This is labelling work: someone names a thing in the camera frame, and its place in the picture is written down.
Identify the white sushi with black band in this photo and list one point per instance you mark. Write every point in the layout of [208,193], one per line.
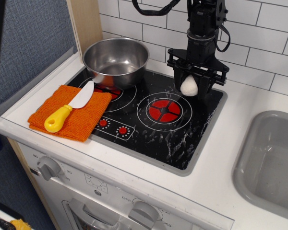
[189,86]

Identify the grey right oven knob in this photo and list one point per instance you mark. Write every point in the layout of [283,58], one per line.
[144,214]

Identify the grey oven knob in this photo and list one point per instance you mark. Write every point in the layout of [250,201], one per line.
[48,168]
[144,214]

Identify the wooden side post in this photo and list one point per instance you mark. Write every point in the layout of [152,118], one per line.
[86,23]

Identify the orange folded cloth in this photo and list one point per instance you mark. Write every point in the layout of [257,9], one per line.
[80,123]

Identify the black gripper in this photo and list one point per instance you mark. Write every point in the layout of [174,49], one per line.
[199,59]

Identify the white toy oven front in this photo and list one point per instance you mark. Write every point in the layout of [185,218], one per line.
[80,201]

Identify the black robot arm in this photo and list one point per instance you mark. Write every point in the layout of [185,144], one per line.
[206,17]

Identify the black toy stovetop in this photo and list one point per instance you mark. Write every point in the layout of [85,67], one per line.
[155,123]

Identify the yellow handled toy knife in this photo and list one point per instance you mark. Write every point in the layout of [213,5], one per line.
[56,120]

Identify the grey sink basin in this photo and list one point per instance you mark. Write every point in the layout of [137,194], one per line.
[261,172]

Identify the stainless steel pot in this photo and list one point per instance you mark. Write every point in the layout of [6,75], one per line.
[116,63]

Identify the grey left oven knob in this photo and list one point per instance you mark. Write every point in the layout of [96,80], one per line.
[48,168]

